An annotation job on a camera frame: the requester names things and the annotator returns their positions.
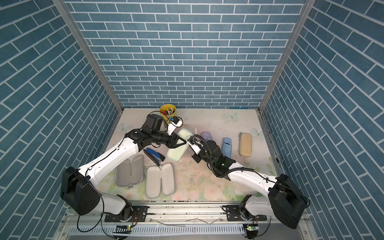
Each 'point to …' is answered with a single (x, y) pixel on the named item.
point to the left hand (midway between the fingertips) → (186, 141)
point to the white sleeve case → (245, 146)
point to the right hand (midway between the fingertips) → (192, 145)
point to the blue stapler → (156, 157)
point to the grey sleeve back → (177, 154)
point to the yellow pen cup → (167, 111)
